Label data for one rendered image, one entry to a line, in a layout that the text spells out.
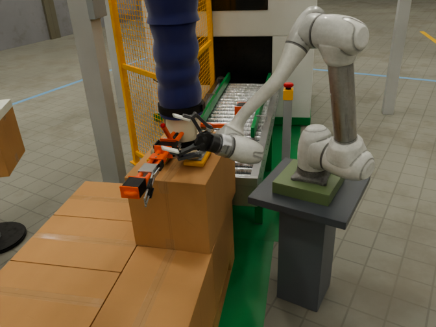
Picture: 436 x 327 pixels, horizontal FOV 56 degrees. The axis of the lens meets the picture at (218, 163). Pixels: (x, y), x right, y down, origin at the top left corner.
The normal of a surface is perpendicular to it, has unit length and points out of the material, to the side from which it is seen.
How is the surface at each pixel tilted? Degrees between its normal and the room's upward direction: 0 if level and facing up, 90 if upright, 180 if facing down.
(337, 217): 0
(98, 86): 90
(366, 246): 0
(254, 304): 0
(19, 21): 90
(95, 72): 90
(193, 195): 90
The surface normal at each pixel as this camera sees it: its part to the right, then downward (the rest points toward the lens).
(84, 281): -0.04, -0.89
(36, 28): 0.86, 0.20
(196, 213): -0.25, 0.46
